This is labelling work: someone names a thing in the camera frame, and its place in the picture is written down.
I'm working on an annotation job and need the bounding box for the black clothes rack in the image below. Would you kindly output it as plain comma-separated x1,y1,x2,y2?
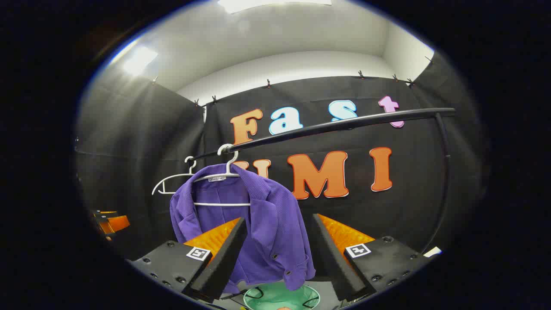
188,108,456,255

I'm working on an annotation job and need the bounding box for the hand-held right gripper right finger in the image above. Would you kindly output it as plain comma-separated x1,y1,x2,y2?
311,213,432,303

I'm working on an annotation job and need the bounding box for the purple jacket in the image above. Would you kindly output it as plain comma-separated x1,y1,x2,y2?
169,164,317,293

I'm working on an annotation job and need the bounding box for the row of black cloth clips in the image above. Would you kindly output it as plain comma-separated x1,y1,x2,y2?
152,56,433,106

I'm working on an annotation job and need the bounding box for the white clothes hanger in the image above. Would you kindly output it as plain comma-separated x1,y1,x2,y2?
192,143,251,207
152,156,198,195

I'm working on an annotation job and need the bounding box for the ceiling light panel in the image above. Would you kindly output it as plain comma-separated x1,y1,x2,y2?
123,45,159,77

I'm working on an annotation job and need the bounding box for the green laundry hamper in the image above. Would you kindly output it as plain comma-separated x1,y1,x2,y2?
243,281,321,310

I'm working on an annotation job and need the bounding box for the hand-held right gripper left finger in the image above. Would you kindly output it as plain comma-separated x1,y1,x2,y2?
127,217,249,303

